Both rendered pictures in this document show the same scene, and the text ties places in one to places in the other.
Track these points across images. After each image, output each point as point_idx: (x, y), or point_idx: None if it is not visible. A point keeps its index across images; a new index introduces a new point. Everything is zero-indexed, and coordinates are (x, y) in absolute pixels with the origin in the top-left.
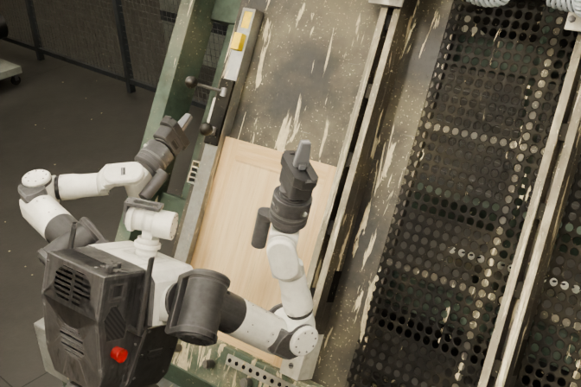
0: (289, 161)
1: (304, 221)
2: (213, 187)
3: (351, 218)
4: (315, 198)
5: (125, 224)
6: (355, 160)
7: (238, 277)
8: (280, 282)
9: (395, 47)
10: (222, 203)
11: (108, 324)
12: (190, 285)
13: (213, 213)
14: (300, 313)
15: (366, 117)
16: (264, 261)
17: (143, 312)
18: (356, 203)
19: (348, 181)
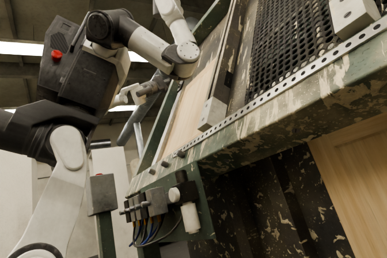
0: None
1: None
2: (180, 104)
3: (232, 50)
4: None
5: None
6: (228, 26)
7: (186, 123)
8: (170, 28)
9: None
10: (182, 105)
11: (53, 38)
12: None
13: (178, 112)
14: (185, 40)
15: (231, 15)
16: (197, 105)
17: (76, 33)
18: (234, 44)
19: (226, 34)
